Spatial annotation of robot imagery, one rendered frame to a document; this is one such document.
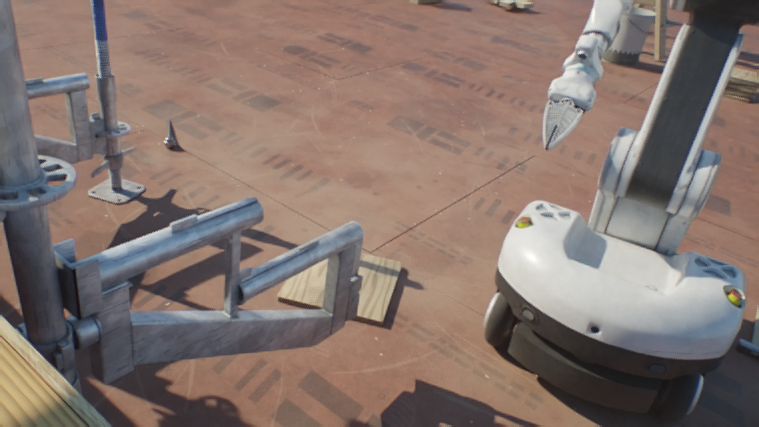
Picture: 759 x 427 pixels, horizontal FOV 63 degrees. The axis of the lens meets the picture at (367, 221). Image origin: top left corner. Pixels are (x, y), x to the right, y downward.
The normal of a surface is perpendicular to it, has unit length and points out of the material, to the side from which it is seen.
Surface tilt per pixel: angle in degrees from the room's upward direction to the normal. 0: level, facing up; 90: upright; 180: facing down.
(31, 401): 0
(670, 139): 70
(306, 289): 0
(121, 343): 90
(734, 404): 0
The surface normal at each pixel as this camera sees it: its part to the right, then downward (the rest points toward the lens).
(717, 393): 0.11, -0.85
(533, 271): -0.66, -0.31
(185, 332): 0.77, 0.40
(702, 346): 0.15, 0.49
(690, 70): -0.42, 0.07
